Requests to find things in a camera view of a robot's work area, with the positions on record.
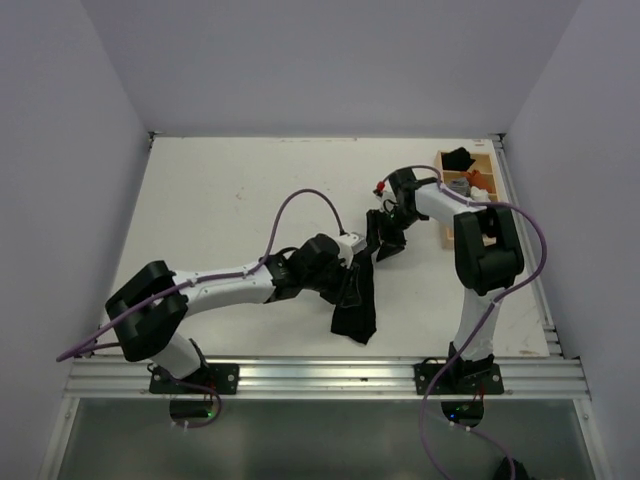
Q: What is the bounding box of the black rolled cloth in tray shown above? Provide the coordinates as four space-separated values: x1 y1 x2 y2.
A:
441 147 475 172

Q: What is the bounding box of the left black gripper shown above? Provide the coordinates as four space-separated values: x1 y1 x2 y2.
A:
303 254 361 307

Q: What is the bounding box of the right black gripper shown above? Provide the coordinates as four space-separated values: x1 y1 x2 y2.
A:
363 205 424 260

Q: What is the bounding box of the aluminium mounting rail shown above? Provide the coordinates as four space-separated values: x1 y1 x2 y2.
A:
63 355 590 400

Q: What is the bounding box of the orange rolled cloth in tray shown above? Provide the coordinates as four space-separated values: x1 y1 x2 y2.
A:
462 170 494 193

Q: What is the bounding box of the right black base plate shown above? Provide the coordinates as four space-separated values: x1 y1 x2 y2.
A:
413 355 505 395

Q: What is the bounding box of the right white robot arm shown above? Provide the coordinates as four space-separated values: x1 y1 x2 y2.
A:
367 167 524 393

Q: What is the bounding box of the black underwear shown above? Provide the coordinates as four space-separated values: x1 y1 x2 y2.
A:
330 251 377 345

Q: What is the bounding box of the wooden compartment organizer tray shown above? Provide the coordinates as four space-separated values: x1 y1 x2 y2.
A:
433 149 501 250

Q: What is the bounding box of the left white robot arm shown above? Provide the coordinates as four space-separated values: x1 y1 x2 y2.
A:
105 233 365 393

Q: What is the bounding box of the black object bottom right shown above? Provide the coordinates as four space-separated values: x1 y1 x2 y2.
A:
492 457 532 480

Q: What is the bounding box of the purple cable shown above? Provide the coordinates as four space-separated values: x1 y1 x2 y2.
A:
55 188 346 429
384 164 549 480

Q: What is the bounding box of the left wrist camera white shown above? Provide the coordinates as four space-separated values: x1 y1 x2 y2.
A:
334 232 367 265

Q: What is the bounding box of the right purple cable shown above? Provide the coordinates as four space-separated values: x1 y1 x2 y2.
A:
384 164 549 480

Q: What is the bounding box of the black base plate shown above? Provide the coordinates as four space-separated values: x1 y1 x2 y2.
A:
147 363 239 395
413 355 505 395

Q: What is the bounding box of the grey patterned rolled cloth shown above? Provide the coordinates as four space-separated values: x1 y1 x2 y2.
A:
447 177 471 197

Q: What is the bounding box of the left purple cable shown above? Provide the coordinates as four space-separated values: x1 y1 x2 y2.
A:
55 188 346 429

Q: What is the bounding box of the white rolled cloth in tray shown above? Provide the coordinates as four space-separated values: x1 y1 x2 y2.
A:
470 186 491 203

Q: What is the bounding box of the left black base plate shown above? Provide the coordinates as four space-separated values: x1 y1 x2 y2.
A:
147 363 239 395

